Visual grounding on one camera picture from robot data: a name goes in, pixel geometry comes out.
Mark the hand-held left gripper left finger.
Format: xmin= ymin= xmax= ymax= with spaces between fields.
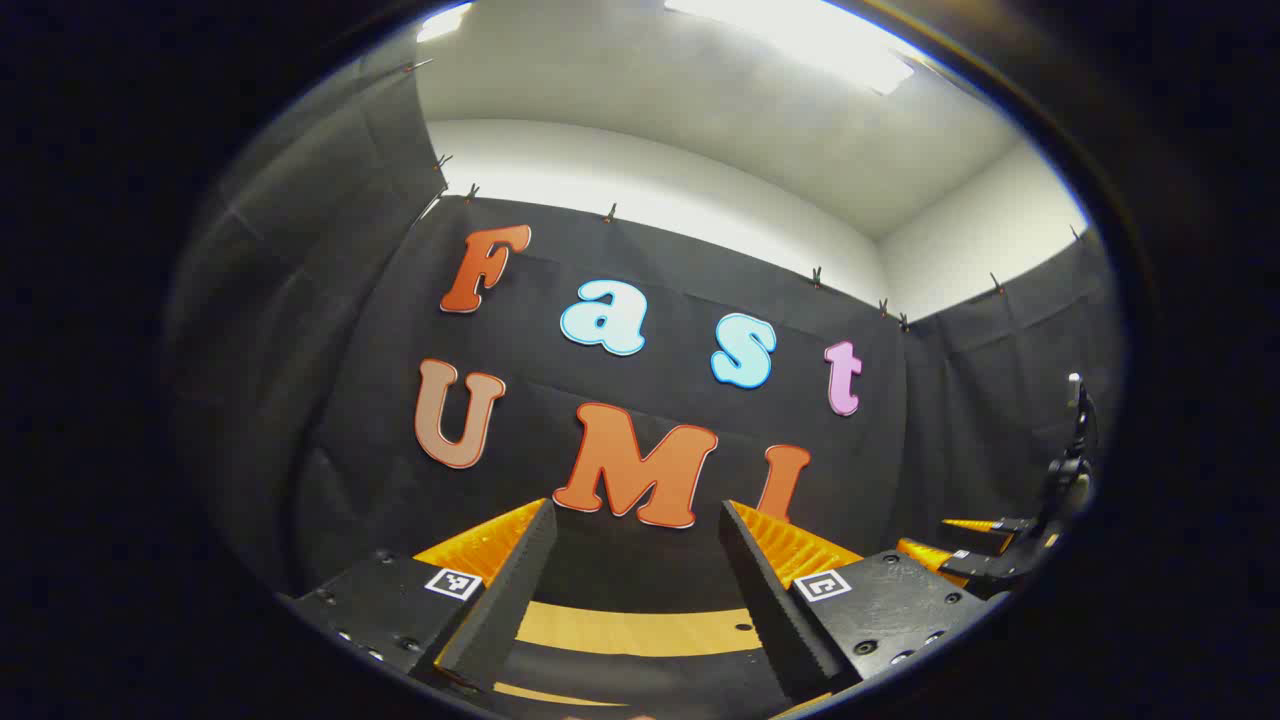
xmin=285 ymin=498 xmax=558 ymax=701

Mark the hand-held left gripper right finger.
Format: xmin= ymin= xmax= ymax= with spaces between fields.
xmin=718 ymin=500 xmax=1001 ymax=706

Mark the ceiling light panel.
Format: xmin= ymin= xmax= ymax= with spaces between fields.
xmin=415 ymin=2 xmax=473 ymax=44

